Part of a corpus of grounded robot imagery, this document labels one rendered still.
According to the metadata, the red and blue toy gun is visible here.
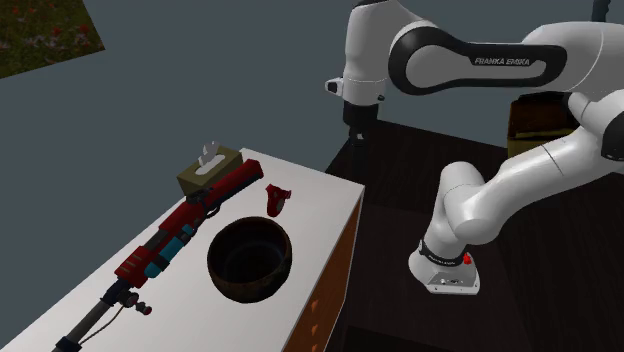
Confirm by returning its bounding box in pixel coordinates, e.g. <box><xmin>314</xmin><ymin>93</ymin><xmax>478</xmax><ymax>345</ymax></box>
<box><xmin>50</xmin><ymin>158</ymin><xmax>265</xmax><ymax>352</ymax></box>

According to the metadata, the olive tissue box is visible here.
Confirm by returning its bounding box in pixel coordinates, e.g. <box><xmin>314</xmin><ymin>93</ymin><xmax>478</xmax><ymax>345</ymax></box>
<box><xmin>175</xmin><ymin>140</ymin><xmax>244</xmax><ymax>198</ymax></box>

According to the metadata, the small red curved object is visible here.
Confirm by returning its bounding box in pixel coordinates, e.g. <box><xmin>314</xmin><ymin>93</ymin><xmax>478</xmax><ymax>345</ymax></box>
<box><xmin>264</xmin><ymin>183</ymin><xmax>293</xmax><ymax>219</ymax></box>

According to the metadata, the white-topped chest of drawers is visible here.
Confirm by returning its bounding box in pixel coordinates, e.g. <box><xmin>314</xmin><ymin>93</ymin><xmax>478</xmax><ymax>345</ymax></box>
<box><xmin>0</xmin><ymin>147</ymin><xmax>366</xmax><ymax>352</ymax></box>

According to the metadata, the brown cardboard box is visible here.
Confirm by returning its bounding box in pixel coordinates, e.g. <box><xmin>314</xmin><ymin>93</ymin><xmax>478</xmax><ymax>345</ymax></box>
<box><xmin>506</xmin><ymin>90</ymin><xmax>582</xmax><ymax>160</ymax></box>

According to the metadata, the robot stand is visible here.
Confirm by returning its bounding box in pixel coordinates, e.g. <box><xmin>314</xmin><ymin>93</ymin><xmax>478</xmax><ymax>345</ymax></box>
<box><xmin>323</xmin><ymin>119</ymin><xmax>624</xmax><ymax>352</ymax></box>

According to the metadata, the dark wooden bowl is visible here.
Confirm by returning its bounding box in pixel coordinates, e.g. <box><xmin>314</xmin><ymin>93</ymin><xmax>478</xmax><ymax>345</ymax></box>
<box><xmin>206</xmin><ymin>216</ymin><xmax>294</xmax><ymax>305</ymax></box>

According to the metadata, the dark floral wall picture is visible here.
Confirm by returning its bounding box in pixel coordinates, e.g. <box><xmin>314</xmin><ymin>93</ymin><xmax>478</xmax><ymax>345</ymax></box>
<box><xmin>0</xmin><ymin>0</ymin><xmax>106</xmax><ymax>81</ymax></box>

